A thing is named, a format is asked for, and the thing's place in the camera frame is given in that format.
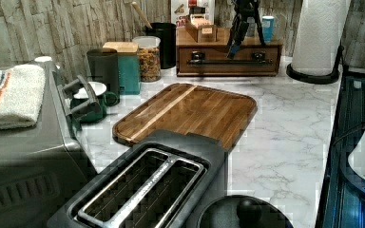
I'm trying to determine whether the black round lid with knob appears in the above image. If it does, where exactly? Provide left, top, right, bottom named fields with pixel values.
left=197, top=195, right=294, bottom=228

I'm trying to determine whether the wooden spatula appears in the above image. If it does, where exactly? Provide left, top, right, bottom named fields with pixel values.
left=131, top=2, right=153, bottom=29

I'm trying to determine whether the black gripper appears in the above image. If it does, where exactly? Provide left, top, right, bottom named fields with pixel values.
left=227, top=0, right=266, bottom=59

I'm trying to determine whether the tea bag box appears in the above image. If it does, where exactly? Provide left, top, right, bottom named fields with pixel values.
left=185, top=8, right=217, bottom=43

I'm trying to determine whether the wooden cutting board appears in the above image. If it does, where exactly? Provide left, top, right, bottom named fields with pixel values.
left=112, top=84, right=258, bottom=150

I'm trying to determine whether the blue spice bottle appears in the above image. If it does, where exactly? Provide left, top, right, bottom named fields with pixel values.
left=261, top=15, right=275, bottom=42

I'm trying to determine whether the teal canister with wooden lid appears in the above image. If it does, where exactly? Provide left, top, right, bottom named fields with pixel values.
left=104, top=42, right=141, bottom=95

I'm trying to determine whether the red and white box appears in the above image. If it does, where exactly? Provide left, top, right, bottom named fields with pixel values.
left=171, top=0, right=215, bottom=27

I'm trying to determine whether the green mug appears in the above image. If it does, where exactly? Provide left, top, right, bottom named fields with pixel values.
left=70, top=81, right=120, bottom=124

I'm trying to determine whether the black utensil holder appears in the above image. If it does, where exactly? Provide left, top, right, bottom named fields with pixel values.
left=145, top=22, right=177, bottom=69

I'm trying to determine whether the silver toaster oven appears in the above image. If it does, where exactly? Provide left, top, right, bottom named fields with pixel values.
left=0, top=57, right=98, bottom=228

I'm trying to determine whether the dark grey cup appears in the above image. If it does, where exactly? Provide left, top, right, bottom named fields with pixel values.
left=86, top=47, right=120, bottom=105

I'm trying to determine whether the white striped towel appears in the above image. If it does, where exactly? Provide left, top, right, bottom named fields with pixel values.
left=0, top=65, right=46, bottom=130

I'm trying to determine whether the paper towel roll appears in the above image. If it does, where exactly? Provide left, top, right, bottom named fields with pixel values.
left=292, top=0, right=351, bottom=74

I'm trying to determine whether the black drawer handle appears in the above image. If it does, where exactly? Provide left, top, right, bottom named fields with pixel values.
left=186, top=51, right=274, bottom=66

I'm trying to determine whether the wooden drawer box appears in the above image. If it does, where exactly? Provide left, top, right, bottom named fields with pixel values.
left=176, top=28, right=283, bottom=77

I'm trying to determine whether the black two-slot toaster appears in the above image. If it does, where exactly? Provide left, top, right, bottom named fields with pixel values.
left=47, top=130, right=228, bottom=228

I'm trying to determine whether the black paper towel holder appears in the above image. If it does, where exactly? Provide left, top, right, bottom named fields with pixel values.
left=286, top=42, right=344, bottom=85

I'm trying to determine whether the glass jar of cereal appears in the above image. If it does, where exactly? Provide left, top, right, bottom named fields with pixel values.
left=133, top=36, right=161, bottom=83

